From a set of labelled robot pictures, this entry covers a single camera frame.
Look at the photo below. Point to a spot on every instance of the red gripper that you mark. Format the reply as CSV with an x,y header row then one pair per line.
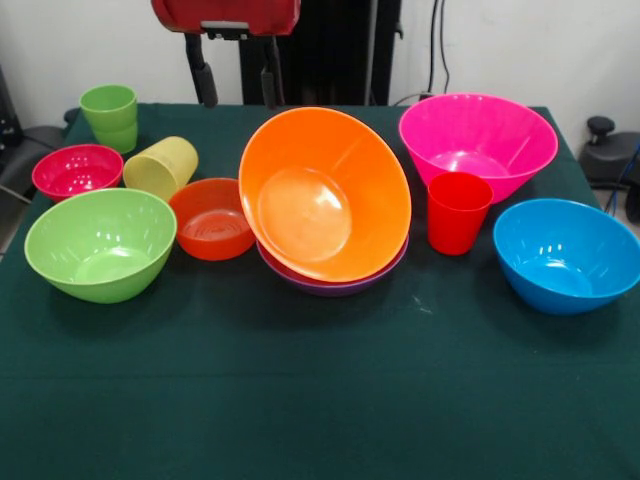
x,y
225,12

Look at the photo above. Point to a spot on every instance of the large orange bowl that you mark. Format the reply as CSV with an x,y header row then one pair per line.
x,y
320,200

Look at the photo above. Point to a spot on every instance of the yellow cup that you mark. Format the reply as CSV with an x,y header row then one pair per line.
x,y
160,167

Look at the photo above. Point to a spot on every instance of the green cup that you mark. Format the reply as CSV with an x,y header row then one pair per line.
x,y
110,115

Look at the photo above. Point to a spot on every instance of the small orange-red bowl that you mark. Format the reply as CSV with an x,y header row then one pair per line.
x,y
210,235

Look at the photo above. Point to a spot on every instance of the small crimson bowl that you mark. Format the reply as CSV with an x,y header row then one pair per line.
x,y
75,170

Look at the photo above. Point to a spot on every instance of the light green bowl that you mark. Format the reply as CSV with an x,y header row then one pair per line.
x,y
100,250

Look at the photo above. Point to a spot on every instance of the purple bowl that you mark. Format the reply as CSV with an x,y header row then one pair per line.
x,y
330,289

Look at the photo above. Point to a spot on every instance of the large pink bowl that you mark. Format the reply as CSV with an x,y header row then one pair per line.
x,y
480,135

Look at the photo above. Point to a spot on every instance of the red cup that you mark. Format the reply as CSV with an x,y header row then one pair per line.
x,y
457,220

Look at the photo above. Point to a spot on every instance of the dark green tablecloth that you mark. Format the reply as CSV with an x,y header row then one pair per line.
x,y
320,390

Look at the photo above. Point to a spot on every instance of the blue bowl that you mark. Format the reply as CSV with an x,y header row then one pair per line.
x,y
565,260

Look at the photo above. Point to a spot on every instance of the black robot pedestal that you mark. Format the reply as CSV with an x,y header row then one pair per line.
x,y
340,55

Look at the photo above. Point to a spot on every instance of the grey pedestal foot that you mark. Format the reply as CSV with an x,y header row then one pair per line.
x,y
607,160
25,160

